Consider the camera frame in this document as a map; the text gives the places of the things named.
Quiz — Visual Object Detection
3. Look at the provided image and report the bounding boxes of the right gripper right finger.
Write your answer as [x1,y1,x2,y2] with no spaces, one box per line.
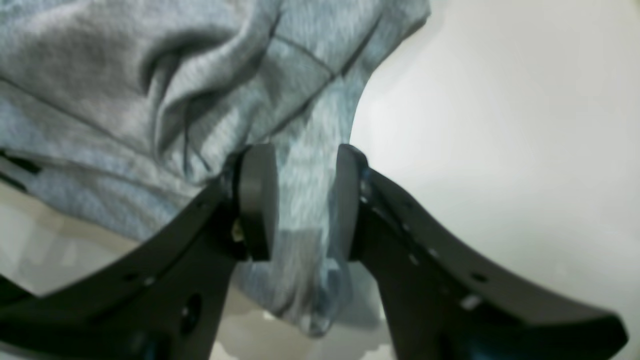
[336,144,629,360]

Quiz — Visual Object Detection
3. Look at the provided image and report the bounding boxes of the grey T-shirt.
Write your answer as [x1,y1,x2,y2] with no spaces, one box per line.
[0,0,431,337]

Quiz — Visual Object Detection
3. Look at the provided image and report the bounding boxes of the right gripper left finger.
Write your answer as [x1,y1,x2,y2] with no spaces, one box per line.
[1,144,278,360]

